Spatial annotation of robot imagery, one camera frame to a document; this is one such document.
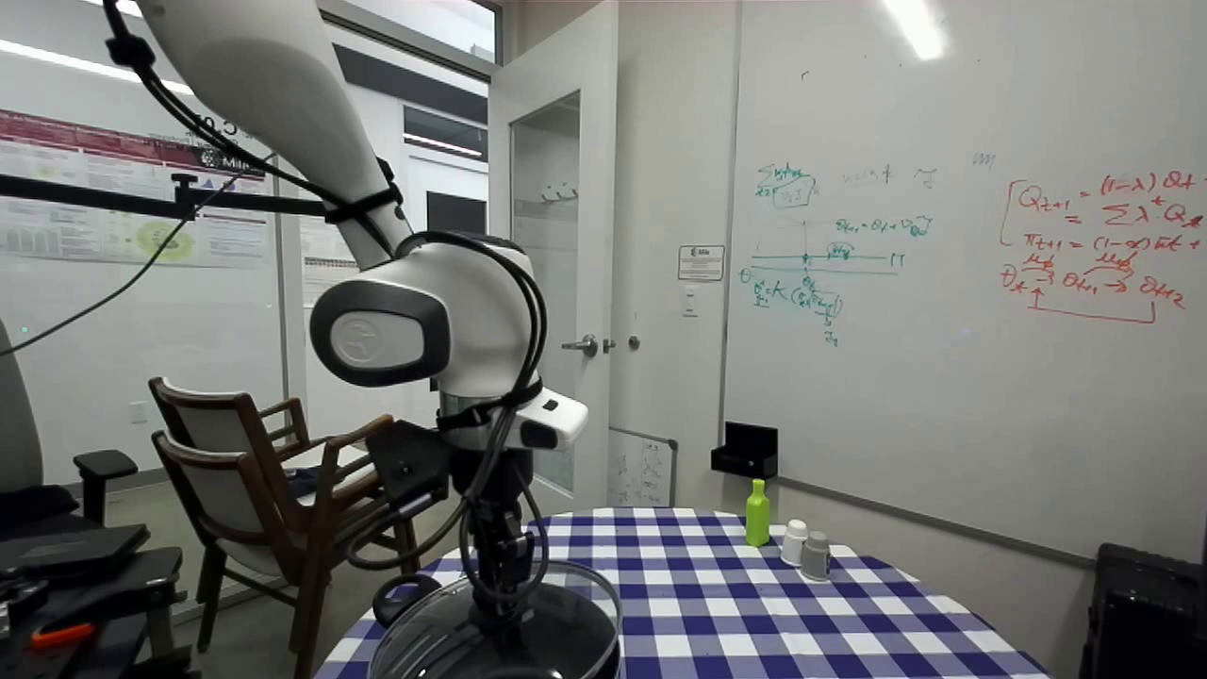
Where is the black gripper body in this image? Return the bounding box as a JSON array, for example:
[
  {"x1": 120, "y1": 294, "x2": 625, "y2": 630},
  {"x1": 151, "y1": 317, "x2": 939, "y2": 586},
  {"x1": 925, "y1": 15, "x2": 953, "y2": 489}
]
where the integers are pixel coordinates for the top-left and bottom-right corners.
[{"x1": 465, "y1": 484, "x2": 545, "y2": 582}]

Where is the glass lid with black knob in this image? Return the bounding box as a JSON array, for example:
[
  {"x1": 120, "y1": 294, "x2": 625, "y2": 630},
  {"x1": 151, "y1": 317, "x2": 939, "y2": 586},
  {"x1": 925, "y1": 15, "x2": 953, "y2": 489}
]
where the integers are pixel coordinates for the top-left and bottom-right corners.
[{"x1": 382, "y1": 562, "x2": 625, "y2": 670}]

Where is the blue white checkered tablecloth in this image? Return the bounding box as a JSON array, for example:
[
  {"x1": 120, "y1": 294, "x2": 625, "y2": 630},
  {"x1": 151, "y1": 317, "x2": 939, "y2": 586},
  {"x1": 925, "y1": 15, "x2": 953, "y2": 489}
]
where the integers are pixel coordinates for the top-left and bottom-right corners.
[{"x1": 312, "y1": 507, "x2": 1051, "y2": 679}]

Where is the green plastic bottle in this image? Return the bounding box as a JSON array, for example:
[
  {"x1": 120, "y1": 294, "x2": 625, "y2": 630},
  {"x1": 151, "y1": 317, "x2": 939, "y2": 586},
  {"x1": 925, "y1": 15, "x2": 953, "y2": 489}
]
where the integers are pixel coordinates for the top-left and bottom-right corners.
[{"x1": 743, "y1": 476, "x2": 777, "y2": 550}]

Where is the white shaker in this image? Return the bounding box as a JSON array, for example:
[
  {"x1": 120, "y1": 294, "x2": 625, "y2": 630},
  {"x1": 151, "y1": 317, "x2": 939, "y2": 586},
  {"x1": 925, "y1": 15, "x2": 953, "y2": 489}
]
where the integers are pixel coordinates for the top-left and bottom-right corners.
[{"x1": 777, "y1": 518, "x2": 809, "y2": 569}]

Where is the wooden armchair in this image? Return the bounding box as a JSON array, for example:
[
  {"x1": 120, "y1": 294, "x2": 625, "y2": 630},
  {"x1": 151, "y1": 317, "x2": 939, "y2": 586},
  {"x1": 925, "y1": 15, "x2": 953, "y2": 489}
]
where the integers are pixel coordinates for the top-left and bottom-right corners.
[
  {"x1": 147, "y1": 411, "x2": 425, "y2": 679},
  {"x1": 147, "y1": 374, "x2": 318, "y2": 507}
]

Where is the grey shaker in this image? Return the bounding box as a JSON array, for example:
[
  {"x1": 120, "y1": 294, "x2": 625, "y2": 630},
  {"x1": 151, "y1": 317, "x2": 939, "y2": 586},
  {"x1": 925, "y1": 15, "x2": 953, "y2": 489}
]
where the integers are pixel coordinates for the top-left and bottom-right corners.
[{"x1": 801, "y1": 533, "x2": 832, "y2": 582}]

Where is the small white door sign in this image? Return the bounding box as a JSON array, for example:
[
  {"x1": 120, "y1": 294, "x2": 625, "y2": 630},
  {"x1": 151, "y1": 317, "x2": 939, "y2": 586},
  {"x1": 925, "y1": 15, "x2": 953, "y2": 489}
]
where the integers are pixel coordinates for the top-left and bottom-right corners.
[{"x1": 675, "y1": 242, "x2": 728, "y2": 287}]

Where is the white door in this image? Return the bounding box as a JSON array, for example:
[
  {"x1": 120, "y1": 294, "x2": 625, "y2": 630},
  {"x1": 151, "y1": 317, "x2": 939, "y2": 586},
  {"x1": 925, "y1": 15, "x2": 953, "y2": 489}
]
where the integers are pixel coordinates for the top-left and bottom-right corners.
[{"x1": 486, "y1": 0, "x2": 747, "y2": 513}]

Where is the whiteboard with writing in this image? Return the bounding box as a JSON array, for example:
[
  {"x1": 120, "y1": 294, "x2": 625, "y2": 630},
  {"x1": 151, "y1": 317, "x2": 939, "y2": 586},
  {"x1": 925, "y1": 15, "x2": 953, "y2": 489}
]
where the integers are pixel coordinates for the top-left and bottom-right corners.
[{"x1": 720, "y1": 0, "x2": 1207, "y2": 562}]

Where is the grey office chair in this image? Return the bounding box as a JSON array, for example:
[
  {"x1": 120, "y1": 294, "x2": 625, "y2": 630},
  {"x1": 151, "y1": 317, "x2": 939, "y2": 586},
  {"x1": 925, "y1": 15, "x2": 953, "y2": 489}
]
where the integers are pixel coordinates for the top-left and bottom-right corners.
[{"x1": 0, "y1": 317, "x2": 144, "y2": 533}]

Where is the black suitcase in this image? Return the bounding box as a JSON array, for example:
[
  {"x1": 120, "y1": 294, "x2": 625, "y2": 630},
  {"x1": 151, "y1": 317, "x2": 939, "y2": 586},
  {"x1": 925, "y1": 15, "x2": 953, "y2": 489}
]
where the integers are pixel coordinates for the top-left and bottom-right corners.
[{"x1": 1078, "y1": 541, "x2": 1207, "y2": 679}]

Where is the black two-handled pot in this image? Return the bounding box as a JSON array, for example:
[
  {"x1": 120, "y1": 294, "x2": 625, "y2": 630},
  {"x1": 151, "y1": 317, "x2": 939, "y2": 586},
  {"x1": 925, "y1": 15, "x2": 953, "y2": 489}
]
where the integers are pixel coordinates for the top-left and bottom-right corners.
[{"x1": 366, "y1": 574, "x2": 625, "y2": 679}]

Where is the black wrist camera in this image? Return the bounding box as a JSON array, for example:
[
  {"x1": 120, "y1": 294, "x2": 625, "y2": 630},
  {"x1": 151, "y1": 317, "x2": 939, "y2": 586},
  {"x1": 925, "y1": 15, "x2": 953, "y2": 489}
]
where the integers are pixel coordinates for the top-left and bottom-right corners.
[{"x1": 368, "y1": 420, "x2": 457, "y2": 507}]

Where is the silver door handle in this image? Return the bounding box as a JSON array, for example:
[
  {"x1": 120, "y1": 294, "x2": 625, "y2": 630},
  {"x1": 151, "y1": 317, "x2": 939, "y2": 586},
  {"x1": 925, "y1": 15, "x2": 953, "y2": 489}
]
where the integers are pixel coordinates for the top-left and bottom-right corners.
[{"x1": 558, "y1": 327, "x2": 611, "y2": 361}]

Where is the black wall-mounted holder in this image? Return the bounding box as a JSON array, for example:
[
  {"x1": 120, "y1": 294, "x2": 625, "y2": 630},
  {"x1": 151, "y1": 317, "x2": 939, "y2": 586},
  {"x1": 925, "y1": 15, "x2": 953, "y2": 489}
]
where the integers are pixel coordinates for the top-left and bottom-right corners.
[{"x1": 708, "y1": 420, "x2": 782, "y2": 484}]

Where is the orange-handled black clamp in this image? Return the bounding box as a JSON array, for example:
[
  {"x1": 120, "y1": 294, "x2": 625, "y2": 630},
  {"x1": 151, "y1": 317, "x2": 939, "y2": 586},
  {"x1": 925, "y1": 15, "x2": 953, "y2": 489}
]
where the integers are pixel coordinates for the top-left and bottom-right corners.
[{"x1": 25, "y1": 620, "x2": 103, "y2": 657}]

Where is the thin black hanging cable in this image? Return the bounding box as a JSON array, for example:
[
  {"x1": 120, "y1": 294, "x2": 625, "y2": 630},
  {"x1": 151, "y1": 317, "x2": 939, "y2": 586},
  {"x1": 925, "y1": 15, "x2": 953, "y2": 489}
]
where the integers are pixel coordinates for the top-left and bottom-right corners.
[{"x1": 0, "y1": 186, "x2": 241, "y2": 359}]

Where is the wall poster with red banner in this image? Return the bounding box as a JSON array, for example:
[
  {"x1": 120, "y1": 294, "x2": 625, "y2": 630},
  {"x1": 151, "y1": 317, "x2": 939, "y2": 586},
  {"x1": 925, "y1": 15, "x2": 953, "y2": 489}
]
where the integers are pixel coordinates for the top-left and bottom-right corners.
[{"x1": 0, "y1": 105, "x2": 285, "y2": 277}]

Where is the black camera boom pole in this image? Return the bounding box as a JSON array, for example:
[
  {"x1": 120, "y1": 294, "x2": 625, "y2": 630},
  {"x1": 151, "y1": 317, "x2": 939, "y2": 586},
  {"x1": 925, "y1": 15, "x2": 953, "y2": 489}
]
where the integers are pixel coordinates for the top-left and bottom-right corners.
[{"x1": 0, "y1": 169, "x2": 334, "y2": 225}]

